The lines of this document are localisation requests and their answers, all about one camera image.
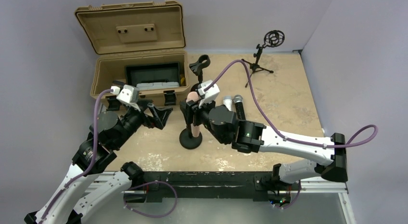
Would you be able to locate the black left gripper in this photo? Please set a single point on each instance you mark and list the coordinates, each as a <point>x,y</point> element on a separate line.
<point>161,113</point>

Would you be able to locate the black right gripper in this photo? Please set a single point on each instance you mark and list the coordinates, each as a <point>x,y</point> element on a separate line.
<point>193,113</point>

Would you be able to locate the beige pink microphone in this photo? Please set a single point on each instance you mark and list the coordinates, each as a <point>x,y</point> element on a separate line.
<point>192,99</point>

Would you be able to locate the white microphone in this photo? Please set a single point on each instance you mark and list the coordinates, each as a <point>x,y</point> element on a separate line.
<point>227,102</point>

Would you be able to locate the black round-base mic stand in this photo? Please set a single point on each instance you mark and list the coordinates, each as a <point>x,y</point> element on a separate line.
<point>197,69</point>

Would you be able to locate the black microphone silver grille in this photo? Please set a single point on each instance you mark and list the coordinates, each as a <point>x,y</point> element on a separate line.
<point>238,102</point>

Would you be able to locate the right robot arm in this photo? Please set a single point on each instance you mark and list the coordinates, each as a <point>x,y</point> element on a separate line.
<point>319,156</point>

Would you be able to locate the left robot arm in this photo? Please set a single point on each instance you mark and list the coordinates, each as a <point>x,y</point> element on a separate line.
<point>69,204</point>

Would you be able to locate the grey plastic tool case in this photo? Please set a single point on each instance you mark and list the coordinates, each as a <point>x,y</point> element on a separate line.
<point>157,85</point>

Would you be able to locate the black inner tray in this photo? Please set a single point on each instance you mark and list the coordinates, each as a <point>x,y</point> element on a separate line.
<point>166,73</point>

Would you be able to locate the tan plastic storage case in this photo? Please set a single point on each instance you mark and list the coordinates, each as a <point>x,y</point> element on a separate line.
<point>136,34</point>

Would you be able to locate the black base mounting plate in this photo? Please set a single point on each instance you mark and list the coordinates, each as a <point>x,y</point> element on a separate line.
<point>254,185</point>

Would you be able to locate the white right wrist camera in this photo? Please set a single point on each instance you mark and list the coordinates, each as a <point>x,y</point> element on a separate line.
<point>208,92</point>

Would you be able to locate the aluminium rail frame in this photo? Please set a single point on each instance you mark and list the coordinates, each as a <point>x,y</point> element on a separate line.
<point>310,185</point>

